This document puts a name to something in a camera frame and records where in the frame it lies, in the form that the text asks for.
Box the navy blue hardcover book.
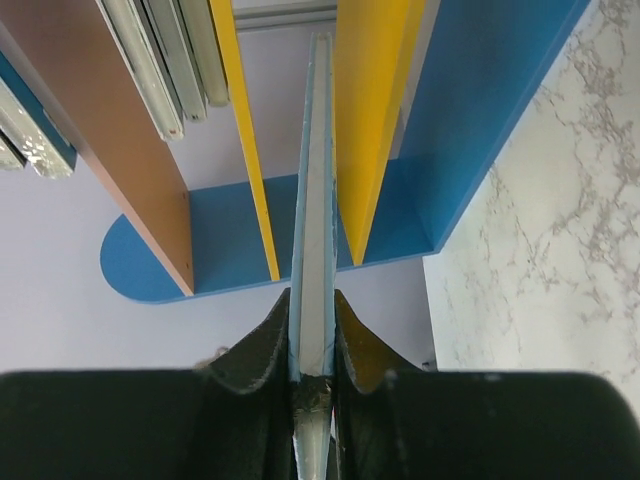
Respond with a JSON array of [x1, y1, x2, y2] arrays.
[[0, 127, 27, 171]]

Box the dark purple book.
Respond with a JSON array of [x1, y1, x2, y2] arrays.
[[96, 0, 184, 142]]

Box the black Moon and Sixpence book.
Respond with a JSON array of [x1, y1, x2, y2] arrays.
[[143, 0, 207, 122]]

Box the grey letter G book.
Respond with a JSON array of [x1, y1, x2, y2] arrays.
[[179, 0, 229, 107]]

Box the light blue fish book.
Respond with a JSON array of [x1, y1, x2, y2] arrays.
[[288, 33, 337, 479]]

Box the teal ocean cover book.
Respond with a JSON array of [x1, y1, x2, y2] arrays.
[[1, 54, 77, 179]]

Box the blue pink yellow bookshelf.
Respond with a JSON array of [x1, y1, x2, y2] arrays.
[[1, 1, 586, 304]]

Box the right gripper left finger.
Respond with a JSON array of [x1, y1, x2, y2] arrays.
[[1, 292, 295, 479]]

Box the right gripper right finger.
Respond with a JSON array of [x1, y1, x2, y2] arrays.
[[335, 293, 639, 479]]

